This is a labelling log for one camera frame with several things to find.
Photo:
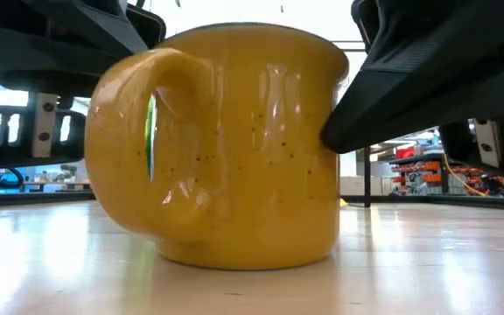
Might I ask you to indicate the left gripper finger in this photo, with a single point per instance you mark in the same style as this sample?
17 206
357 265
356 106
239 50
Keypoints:
37 65
103 22

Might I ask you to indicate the yellow cloth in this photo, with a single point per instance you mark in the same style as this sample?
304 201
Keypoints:
343 202

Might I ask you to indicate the yellow speckled ceramic mug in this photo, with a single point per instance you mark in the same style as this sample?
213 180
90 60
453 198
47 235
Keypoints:
256 175

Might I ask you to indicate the green cup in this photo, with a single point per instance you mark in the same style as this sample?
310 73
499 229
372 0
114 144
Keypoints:
150 131

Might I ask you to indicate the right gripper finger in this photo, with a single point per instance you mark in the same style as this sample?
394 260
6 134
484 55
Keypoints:
409 109
453 39

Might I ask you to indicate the red box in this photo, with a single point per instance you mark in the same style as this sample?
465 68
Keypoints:
405 153

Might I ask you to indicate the rack with orange bins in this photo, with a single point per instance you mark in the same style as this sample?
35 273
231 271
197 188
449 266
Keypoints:
427 177

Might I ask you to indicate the black aluminium table frame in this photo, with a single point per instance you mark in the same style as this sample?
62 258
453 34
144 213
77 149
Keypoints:
37 199

